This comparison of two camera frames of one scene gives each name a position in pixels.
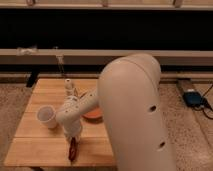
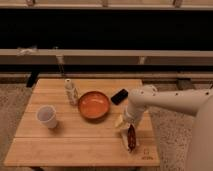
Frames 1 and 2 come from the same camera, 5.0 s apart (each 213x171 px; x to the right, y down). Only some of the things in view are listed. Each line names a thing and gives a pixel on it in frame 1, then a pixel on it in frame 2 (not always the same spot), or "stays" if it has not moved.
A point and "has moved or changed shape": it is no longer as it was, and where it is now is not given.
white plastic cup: (46, 115) stays
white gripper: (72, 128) to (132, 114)
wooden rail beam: (100, 56) stays
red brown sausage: (72, 151) has moved or changed shape
